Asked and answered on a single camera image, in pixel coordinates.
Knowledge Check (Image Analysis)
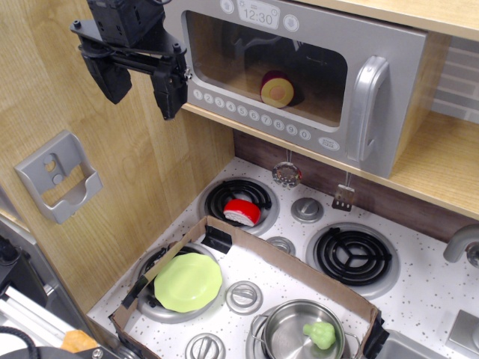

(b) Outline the front left black burner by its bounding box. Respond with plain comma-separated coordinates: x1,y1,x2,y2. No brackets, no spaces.
138,245,177,310

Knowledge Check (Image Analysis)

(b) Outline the steel toy pot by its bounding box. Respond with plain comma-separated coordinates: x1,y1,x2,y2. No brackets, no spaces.
245,299,367,358

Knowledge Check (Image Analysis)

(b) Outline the red yellow toy food slice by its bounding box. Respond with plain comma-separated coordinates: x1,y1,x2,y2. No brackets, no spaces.
260,70,295,108

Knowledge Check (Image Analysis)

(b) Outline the brown cardboard barrier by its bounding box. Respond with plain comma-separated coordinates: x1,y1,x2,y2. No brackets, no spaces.
109,216,388,358

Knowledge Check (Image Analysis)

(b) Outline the red toy cheese wedge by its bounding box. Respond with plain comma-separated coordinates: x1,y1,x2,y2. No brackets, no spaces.
223,199,261,227

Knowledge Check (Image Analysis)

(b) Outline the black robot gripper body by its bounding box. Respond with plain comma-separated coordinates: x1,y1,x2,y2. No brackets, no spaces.
70,1,186,73

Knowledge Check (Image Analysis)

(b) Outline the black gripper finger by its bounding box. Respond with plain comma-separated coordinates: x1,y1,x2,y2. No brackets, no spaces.
151,68,188,120
82,55,132,104

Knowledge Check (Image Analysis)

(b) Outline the hanging steel spatula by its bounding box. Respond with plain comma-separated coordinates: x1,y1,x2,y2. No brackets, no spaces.
332,172,355,212

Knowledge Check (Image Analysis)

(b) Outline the steel toy sink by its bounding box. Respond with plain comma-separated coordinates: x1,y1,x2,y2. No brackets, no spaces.
376,329,463,359

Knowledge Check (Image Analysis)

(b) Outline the green toy broccoli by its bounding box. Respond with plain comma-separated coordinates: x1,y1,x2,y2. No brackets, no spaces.
302,322,336,350

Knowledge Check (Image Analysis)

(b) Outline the grey stove knob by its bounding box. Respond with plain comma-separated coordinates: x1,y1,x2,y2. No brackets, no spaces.
185,333,226,359
266,236,296,256
290,197,324,224
225,280,263,316

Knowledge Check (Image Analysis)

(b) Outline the grey stove knob middle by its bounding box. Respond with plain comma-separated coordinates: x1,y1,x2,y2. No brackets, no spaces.
266,236,296,256

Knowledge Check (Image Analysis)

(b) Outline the back left black burner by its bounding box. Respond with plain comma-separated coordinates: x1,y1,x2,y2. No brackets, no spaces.
202,179,272,221

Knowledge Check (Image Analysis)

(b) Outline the grey stove knob bottom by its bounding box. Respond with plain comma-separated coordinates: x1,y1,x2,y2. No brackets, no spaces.
185,333,226,359

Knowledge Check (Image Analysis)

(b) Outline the grey wall phone holder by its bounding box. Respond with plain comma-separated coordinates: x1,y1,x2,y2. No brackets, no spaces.
14,130,103,224

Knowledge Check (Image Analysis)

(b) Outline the grey stove knob centre front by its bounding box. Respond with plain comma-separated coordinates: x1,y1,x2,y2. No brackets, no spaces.
225,280,263,316

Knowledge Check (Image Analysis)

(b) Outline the back right black burner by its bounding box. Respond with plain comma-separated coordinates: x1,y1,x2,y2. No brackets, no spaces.
312,227,393,287

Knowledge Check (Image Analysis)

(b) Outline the black burner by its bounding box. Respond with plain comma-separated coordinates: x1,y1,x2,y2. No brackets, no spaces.
202,179,272,221
138,245,177,310
312,227,393,287

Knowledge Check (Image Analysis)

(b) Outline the grey toy microwave door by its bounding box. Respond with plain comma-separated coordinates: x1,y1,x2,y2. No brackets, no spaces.
164,0,427,177

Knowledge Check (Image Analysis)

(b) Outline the light green plastic plate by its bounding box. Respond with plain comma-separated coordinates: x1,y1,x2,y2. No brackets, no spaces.
153,253,222,313

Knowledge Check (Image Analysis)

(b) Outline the grey stove knob back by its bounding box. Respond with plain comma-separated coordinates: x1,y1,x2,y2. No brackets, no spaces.
290,197,324,224

